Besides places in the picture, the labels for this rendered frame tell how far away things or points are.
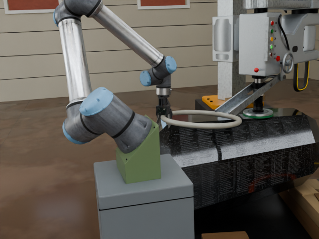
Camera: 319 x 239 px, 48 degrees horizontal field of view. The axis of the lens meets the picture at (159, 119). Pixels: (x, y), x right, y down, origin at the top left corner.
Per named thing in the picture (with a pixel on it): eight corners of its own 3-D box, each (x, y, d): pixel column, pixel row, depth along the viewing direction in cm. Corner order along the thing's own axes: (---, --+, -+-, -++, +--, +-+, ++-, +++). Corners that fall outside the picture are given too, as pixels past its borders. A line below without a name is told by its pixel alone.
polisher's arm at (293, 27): (295, 70, 318) (298, 12, 306) (321, 72, 302) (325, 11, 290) (248, 81, 269) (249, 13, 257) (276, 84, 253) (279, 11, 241)
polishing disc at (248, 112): (278, 112, 266) (278, 110, 266) (263, 117, 252) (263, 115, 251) (252, 108, 281) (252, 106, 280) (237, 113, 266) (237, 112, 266)
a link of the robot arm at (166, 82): (151, 67, 217) (162, 66, 224) (152, 87, 220) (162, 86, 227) (164, 68, 211) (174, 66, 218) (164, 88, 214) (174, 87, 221)
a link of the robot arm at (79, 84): (82, 134, 155) (60, -11, 177) (62, 146, 166) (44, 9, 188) (111, 135, 165) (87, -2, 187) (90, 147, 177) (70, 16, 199)
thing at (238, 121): (196, 111, 255) (196, 107, 255) (257, 123, 221) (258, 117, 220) (144, 119, 222) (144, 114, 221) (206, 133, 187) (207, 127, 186)
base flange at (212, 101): (201, 99, 374) (201, 95, 373) (247, 96, 379) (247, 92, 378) (213, 110, 327) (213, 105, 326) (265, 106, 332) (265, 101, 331)
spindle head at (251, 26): (264, 72, 285) (266, 13, 273) (290, 74, 269) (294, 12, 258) (238, 78, 261) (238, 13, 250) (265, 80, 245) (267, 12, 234)
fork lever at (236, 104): (264, 76, 283) (263, 70, 281) (287, 78, 269) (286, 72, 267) (211, 115, 243) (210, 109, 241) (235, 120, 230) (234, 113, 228)
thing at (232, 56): (209, 59, 358) (209, 17, 347) (243, 58, 361) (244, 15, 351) (219, 63, 324) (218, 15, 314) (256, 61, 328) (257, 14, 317)
